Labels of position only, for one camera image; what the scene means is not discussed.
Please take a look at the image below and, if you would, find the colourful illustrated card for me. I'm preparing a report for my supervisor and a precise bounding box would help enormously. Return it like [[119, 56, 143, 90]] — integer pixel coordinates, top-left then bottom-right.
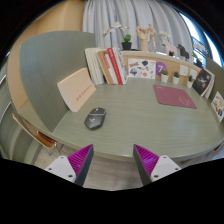
[[210, 90, 224, 123]]

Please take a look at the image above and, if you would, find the black cover book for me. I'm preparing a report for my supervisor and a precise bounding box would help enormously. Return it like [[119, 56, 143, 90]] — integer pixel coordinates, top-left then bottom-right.
[[192, 68, 216, 100]]

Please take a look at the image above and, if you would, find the wooden artist mannequin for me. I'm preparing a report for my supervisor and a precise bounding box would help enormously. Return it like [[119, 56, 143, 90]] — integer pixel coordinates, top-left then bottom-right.
[[146, 23, 158, 53]]

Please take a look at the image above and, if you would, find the green desk divider panel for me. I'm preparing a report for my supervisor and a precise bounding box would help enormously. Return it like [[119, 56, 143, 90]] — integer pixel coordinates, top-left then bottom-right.
[[203, 57, 224, 98], [18, 30, 98, 133]]

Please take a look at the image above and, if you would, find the beige book with red text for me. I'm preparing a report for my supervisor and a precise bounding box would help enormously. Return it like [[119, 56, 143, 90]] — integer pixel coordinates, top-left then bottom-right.
[[56, 67, 97, 113]]

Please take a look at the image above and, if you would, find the brown-spined book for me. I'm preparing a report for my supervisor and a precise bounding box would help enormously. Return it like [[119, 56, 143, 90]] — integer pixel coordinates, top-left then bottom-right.
[[96, 49, 115, 86]]

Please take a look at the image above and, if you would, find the wooden desk back shelf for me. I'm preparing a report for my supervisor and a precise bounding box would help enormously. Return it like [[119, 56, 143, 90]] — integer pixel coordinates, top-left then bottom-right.
[[120, 49, 203, 82]]

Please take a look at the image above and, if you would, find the light grey curtain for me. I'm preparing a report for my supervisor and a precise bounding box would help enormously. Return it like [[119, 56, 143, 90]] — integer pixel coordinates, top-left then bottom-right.
[[82, 0, 195, 58]]

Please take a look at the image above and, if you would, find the white sticker sheet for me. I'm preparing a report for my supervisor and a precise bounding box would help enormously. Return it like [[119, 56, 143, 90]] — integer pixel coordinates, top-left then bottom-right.
[[127, 58, 157, 80]]

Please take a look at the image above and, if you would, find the white orchid in black pot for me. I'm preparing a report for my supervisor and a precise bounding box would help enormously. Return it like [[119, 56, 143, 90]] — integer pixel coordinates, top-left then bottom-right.
[[192, 50, 205, 69], [101, 21, 133, 51]]

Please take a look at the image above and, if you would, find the black wooden horse figure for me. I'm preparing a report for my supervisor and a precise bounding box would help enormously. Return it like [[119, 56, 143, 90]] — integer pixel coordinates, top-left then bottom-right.
[[177, 43, 190, 61]]

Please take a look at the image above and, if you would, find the pink mouse pad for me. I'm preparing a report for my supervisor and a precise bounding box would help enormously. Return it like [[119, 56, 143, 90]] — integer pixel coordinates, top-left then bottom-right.
[[152, 84, 198, 110]]

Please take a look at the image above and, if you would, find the thick white book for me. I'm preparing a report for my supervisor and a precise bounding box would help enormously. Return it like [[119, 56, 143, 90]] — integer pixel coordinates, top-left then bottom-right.
[[84, 47, 105, 86]]

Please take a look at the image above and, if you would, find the purple round number sticker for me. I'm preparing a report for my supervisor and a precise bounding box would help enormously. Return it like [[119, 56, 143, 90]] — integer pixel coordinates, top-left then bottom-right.
[[155, 61, 168, 77]]

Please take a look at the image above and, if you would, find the wooden chair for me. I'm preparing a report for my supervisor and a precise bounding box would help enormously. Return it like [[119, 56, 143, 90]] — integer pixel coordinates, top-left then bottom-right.
[[11, 112, 64, 156]]

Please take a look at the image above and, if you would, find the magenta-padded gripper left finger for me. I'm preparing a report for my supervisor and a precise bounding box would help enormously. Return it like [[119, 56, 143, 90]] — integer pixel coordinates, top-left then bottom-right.
[[44, 143, 95, 187]]

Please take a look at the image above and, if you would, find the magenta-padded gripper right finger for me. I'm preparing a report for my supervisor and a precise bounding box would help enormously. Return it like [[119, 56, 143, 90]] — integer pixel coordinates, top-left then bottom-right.
[[133, 143, 182, 186]]

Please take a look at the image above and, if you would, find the white wall socket plate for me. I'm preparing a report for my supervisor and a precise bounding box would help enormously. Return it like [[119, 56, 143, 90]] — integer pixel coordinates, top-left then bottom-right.
[[179, 64, 190, 77], [189, 68, 199, 80]]

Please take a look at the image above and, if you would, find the dark grey computer mouse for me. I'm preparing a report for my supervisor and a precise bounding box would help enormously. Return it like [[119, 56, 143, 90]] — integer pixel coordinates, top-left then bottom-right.
[[83, 107, 107, 131]]

